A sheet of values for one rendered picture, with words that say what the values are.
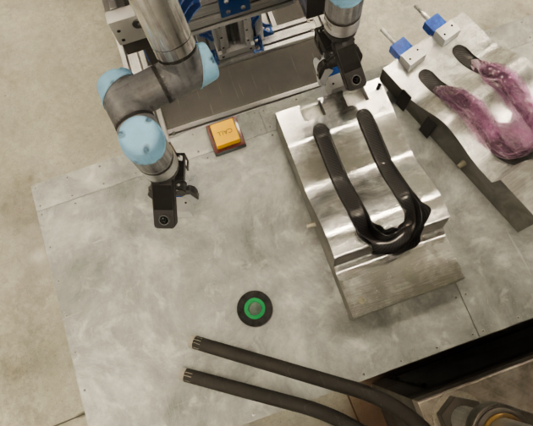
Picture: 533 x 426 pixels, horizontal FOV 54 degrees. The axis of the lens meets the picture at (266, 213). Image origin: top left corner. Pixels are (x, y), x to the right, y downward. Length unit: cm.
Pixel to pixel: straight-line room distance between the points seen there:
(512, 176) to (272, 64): 113
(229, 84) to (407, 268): 115
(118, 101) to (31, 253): 139
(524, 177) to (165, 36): 81
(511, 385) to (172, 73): 97
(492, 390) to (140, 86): 97
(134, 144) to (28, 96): 165
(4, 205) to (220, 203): 130
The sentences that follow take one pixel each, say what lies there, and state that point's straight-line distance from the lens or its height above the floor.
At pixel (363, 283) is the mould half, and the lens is 118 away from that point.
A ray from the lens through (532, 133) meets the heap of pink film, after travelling 134.
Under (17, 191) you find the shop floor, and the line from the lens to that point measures 240.
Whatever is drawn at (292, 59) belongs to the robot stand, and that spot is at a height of 21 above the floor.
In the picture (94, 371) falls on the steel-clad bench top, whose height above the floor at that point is 80.
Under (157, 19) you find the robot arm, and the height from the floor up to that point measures 128.
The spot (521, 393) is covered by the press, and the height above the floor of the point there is 78.
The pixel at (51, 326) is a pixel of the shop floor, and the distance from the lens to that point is 222.
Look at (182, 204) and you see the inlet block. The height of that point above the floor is 85.
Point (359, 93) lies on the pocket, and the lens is 131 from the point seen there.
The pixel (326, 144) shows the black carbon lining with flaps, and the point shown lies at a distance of 123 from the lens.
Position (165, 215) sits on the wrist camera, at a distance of 110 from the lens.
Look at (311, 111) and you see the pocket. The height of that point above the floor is 86.
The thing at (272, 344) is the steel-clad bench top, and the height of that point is 80.
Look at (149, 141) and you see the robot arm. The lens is 92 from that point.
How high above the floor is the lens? 202
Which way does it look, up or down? 75 degrees down
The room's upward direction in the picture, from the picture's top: 10 degrees counter-clockwise
